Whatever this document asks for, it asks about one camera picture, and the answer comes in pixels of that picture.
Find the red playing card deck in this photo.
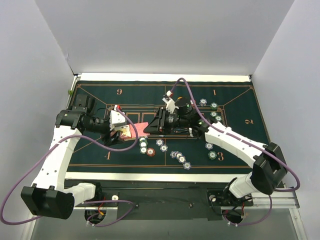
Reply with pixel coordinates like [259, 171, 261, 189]
[119, 122, 150, 141]

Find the red poker chip stack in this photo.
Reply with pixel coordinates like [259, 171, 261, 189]
[146, 148, 156, 157]

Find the blue chip stack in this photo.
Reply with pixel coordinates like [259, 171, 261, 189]
[199, 98, 207, 107]

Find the green poker chip stack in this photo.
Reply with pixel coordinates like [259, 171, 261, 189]
[208, 151, 217, 160]

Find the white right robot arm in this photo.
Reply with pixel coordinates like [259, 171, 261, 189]
[144, 97, 288, 205]

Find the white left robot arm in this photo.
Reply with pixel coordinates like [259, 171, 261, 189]
[20, 94, 128, 220]

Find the green poker table mat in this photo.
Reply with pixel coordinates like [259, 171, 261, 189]
[68, 80, 270, 175]

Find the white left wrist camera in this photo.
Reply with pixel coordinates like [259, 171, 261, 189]
[109, 105, 127, 132]

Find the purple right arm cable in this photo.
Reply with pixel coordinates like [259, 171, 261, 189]
[169, 77, 301, 227]

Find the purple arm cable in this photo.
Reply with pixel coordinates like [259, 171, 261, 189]
[0, 106, 140, 228]
[169, 77, 301, 227]

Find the aluminium mounting rail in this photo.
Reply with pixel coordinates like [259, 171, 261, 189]
[29, 187, 300, 210]

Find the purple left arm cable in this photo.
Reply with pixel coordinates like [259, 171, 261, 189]
[0, 106, 140, 228]

